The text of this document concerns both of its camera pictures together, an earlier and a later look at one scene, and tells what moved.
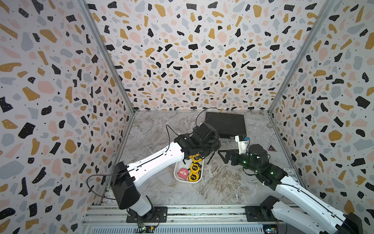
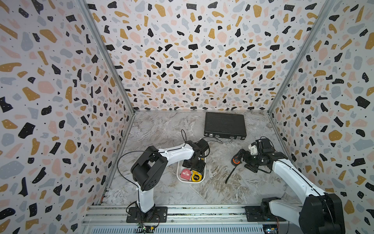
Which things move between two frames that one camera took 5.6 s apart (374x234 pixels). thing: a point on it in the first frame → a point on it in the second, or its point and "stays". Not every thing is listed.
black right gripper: [233, 153] → [241, 152]
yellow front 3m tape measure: [194, 177] stays
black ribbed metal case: [228, 125] stays
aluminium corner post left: [89, 14] stays
